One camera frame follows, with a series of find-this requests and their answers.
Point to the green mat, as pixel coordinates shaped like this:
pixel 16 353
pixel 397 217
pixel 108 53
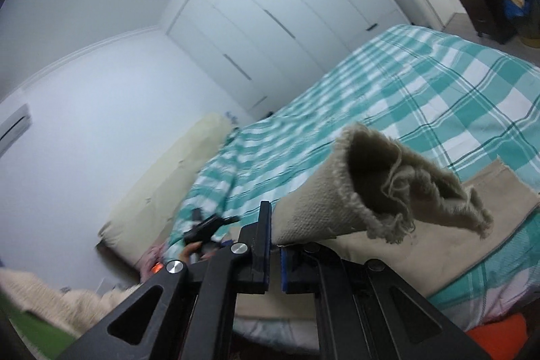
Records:
pixel 29 332

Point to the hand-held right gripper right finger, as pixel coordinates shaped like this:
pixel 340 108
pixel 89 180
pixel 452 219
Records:
pixel 283 269

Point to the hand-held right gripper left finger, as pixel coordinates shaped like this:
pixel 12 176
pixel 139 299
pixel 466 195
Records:
pixel 265 258

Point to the white air conditioner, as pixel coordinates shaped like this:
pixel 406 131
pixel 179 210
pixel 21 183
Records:
pixel 12 128

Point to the person's left hand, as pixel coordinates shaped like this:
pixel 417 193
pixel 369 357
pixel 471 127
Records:
pixel 190 252

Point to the orange clothing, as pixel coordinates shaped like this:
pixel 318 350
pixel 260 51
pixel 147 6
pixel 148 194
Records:
pixel 498 337

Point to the beige pants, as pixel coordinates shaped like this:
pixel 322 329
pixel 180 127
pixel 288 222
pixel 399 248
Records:
pixel 320 208

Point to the dark wooden dresser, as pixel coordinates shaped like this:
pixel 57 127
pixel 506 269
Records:
pixel 481 5

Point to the teal plaid blanket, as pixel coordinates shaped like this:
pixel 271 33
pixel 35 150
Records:
pixel 422 81

